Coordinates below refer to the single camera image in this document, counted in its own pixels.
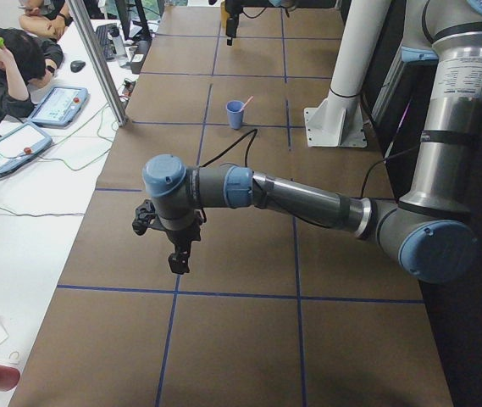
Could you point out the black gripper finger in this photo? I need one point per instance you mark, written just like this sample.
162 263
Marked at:
179 263

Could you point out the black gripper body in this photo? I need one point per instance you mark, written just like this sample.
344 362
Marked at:
180 237

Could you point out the blue ribbed plastic cup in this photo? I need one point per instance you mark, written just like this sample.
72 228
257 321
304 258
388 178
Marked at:
235 112

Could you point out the pink chopstick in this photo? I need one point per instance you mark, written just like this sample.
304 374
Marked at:
244 105

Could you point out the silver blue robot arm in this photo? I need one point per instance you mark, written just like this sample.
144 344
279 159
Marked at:
426 231
234 10

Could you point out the orange brown cup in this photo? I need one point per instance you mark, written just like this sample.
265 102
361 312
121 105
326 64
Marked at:
223 15

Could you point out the brown paper table cover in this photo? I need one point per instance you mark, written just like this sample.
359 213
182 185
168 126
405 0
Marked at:
274 311

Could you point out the blue teach pendant far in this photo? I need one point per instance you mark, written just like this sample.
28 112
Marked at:
59 107

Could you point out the blue teach pendant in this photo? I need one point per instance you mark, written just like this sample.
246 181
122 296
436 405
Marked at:
59 107
22 145

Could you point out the blue teach pendant near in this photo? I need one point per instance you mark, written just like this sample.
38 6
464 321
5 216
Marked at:
22 145

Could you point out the black computer mouse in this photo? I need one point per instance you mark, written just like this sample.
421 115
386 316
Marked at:
77 65

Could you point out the black keyboard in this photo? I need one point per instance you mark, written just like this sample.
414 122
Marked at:
105 42

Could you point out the clear plastic bottle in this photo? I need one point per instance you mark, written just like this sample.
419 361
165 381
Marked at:
119 47

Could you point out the seated person in black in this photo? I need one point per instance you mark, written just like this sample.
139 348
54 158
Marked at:
24 60

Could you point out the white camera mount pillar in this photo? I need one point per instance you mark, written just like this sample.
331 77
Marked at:
338 121

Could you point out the aluminium frame post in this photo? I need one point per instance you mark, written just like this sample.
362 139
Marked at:
82 21

